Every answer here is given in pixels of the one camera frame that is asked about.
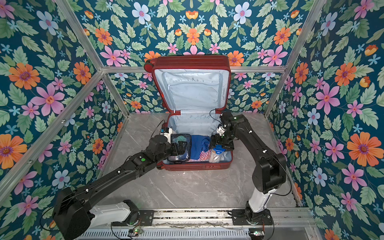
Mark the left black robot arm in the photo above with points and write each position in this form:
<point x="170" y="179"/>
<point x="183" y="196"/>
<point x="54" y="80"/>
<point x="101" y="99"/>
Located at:
<point x="74" y="209"/>

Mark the red hard-shell suitcase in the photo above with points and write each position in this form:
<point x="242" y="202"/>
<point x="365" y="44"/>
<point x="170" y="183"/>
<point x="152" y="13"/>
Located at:
<point x="195" y="91"/>

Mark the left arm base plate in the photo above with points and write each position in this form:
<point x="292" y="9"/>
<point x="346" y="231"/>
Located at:
<point x="138" y="218"/>

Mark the white slotted cable duct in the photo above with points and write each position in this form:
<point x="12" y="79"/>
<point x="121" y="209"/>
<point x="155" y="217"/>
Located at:
<point x="170" y="234"/>

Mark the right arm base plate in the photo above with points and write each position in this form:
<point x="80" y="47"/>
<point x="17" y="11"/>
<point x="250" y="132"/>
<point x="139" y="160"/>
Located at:
<point x="242" y="217"/>

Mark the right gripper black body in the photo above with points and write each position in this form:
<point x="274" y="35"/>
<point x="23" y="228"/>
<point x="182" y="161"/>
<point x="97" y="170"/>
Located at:
<point x="225" y="140"/>

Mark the aluminium cage frame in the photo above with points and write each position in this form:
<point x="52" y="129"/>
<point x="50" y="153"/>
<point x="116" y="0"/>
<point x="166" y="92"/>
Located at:
<point x="11" y="179"/>

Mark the clear toiletry pouch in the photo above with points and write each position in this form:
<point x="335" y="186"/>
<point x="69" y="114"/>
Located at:
<point x="181" y="158"/>

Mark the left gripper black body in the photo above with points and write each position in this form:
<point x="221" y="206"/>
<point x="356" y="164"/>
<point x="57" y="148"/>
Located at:
<point x="160" y="156"/>

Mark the blue shirt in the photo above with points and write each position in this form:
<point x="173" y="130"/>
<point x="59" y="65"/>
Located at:
<point x="199" y="144"/>

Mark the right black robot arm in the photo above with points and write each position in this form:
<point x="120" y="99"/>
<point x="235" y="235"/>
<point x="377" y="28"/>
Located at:
<point x="269" y="173"/>

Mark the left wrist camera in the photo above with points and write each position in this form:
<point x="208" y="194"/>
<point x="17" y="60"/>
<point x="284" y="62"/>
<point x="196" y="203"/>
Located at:
<point x="167" y="132"/>

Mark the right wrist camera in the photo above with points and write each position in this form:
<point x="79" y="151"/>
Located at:
<point x="221" y="129"/>

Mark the red white striped shirt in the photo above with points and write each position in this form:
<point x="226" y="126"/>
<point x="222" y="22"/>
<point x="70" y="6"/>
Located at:
<point x="204" y="156"/>

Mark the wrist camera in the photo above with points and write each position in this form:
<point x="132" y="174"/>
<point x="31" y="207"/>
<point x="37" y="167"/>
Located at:
<point x="221" y="129"/>
<point x="167" y="132"/>

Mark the clear jar blue lid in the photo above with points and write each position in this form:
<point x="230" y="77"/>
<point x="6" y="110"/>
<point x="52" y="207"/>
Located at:
<point x="216" y="154"/>

